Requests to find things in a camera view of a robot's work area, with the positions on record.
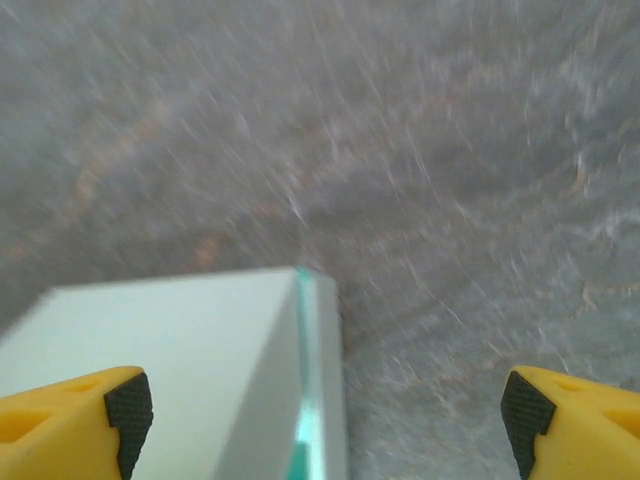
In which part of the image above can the light teal paper box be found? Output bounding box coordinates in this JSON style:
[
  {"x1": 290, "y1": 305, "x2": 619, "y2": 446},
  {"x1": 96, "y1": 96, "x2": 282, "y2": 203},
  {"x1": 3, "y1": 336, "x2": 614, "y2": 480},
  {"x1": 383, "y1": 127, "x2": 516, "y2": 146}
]
[{"x1": 0, "y1": 266, "x2": 350, "y2": 480}]

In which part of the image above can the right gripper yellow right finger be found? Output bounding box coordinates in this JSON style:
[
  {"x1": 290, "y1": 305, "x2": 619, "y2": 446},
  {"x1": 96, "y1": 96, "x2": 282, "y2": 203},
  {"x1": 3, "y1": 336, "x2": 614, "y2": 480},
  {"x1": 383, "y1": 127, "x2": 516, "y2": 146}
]
[{"x1": 501, "y1": 364, "x2": 640, "y2": 480}]

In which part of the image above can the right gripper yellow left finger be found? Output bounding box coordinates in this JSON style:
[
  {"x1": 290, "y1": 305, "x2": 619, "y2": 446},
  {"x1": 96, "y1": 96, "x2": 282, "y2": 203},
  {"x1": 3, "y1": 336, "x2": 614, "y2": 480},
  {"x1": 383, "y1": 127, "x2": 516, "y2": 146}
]
[{"x1": 0, "y1": 366, "x2": 154, "y2": 480}]

